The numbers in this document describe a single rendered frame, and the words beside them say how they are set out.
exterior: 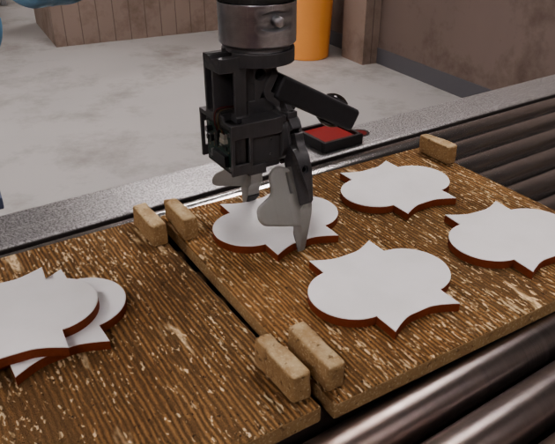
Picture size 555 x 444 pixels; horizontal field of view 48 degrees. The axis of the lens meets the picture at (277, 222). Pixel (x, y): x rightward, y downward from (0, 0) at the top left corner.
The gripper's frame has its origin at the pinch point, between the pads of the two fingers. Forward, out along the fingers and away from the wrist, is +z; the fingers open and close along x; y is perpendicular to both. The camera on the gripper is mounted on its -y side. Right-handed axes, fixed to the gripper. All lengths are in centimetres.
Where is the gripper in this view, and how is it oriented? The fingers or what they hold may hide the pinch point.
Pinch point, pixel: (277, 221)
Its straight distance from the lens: 70.7
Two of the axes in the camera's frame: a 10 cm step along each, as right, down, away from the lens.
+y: -8.6, 2.5, -4.5
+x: 5.2, 4.1, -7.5
